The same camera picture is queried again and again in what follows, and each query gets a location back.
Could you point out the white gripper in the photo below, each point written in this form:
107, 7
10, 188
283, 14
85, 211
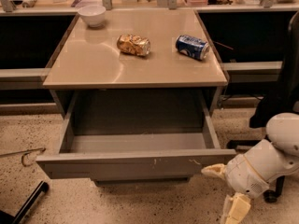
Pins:
244, 176

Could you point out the blue soda can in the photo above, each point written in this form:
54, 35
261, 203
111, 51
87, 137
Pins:
193, 47

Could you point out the black chair leg left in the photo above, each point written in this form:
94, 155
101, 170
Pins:
6, 218

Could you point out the grey top drawer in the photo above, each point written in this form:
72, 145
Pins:
135, 135

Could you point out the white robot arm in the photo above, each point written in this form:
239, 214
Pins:
282, 130

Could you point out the grey cabinet with beige top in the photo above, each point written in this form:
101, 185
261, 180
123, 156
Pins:
90, 58

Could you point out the black office chair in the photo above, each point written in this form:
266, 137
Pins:
283, 97

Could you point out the white bowl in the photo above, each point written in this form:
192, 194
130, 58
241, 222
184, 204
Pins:
92, 15

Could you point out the metal hook rod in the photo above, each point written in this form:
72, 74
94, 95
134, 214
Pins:
25, 155

